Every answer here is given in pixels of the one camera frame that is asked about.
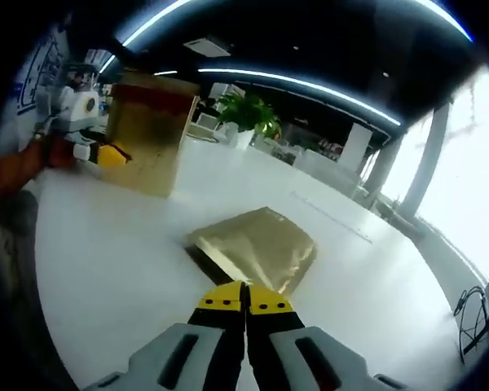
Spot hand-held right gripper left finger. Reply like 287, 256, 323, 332
81, 279, 248, 391

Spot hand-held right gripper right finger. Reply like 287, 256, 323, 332
246, 283, 425, 391

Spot gold mask box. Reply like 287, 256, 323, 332
105, 72, 200, 200

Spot person's left hand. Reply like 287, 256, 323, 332
44, 135, 77, 170

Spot white table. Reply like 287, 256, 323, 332
34, 117, 489, 391

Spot long ceiling light strip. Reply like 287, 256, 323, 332
113, 0, 474, 46
197, 68, 403, 126

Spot white flat table strip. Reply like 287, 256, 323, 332
291, 189, 374, 245

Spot potted green plant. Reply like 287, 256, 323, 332
218, 91, 282, 150

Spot ceiling air vent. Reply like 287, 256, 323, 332
183, 36, 232, 57

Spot person's beige shirt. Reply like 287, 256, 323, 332
0, 191, 46, 367

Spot blue white wall poster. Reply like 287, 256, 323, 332
14, 24, 73, 119

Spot tangled thin cables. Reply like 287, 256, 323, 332
454, 284, 489, 363

